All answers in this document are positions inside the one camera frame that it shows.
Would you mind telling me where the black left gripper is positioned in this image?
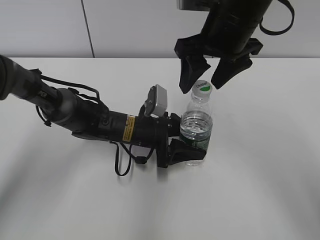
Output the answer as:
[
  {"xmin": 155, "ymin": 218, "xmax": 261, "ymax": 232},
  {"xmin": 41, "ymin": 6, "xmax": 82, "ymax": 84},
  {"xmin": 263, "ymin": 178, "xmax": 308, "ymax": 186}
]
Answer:
[{"xmin": 130, "ymin": 112, "xmax": 207, "ymax": 168}]

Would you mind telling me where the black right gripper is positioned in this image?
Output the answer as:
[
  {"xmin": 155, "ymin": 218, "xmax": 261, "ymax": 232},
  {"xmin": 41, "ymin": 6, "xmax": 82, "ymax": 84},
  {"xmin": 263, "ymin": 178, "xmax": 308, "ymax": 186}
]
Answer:
[{"xmin": 174, "ymin": 0, "xmax": 271, "ymax": 94}]

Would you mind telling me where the white green bottle cap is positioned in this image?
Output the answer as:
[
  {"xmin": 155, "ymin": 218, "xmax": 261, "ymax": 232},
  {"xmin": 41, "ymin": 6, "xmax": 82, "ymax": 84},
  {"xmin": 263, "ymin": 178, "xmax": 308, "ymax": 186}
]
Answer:
[{"xmin": 191, "ymin": 80, "xmax": 213, "ymax": 99}]

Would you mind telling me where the clear water bottle green label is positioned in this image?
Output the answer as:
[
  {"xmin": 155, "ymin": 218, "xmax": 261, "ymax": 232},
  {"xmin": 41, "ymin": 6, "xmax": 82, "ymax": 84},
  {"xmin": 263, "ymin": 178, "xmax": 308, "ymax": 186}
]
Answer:
[{"xmin": 179, "ymin": 93, "xmax": 213, "ymax": 151}]

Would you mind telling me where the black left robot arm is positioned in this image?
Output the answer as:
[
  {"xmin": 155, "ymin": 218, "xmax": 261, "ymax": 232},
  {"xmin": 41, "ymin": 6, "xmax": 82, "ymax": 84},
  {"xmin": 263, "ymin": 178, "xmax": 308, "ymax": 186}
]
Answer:
[{"xmin": 0, "ymin": 56, "xmax": 207, "ymax": 168}]

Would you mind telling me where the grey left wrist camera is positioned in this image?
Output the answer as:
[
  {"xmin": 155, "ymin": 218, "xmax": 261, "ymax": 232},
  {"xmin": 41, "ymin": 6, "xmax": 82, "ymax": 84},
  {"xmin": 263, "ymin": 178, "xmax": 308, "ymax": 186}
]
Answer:
[{"xmin": 141, "ymin": 84, "xmax": 168, "ymax": 117}]

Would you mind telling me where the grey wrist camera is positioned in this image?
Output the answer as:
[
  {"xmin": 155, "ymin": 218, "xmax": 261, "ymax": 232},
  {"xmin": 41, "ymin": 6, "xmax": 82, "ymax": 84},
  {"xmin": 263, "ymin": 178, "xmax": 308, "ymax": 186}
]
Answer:
[
  {"xmin": 141, "ymin": 84, "xmax": 168, "ymax": 117},
  {"xmin": 176, "ymin": 0, "xmax": 219, "ymax": 12}
]

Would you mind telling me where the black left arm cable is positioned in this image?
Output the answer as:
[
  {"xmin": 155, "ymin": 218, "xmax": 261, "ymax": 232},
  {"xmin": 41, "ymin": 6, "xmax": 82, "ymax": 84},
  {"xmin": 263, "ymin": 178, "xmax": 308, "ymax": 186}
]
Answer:
[{"xmin": 109, "ymin": 141, "xmax": 157, "ymax": 176}]

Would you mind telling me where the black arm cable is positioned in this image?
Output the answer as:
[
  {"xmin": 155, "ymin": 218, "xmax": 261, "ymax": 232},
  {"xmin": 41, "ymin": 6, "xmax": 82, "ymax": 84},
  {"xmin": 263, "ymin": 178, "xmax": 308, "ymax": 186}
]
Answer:
[
  {"xmin": 109, "ymin": 141, "xmax": 157, "ymax": 176},
  {"xmin": 258, "ymin": 0, "xmax": 295, "ymax": 36}
]

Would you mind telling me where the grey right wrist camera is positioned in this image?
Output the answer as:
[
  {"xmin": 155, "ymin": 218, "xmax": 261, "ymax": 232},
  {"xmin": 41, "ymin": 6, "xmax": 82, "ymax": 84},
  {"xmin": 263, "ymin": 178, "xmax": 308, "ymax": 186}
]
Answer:
[{"xmin": 176, "ymin": 0, "xmax": 219, "ymax": 12}]

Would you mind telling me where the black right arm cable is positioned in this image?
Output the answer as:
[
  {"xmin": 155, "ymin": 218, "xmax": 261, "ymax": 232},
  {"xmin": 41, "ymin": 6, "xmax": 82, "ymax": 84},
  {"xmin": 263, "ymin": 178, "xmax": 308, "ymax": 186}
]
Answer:
[{"xmin": 258, "ymin": 0, "xmax": 295, "ymax": 36}]

